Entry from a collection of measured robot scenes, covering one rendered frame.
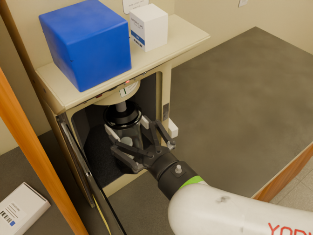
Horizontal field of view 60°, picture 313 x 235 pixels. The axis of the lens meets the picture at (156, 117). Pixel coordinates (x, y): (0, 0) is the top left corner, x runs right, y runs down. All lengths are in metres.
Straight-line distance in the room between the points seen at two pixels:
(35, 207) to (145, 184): 0.36
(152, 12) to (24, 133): 0.29
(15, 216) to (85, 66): 0.66
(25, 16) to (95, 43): 0.12
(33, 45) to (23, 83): 0.57
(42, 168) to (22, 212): 0.45
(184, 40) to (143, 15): 0.10
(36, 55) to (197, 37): 0.30
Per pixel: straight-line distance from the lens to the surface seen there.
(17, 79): 1.05
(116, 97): 0.68
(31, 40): 0.50
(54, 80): 0.48
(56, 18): 0.45
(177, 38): 0.55
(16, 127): 0.46
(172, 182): 0.64
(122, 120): 0.72
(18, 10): 0.47
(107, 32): 0.41
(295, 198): 2.22
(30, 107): 1.13
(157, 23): 0.50
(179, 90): 1.29
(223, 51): 1.57
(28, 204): 0.99
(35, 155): 0.51
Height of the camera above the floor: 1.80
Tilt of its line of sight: 48 degrees down
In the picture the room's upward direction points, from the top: straight up
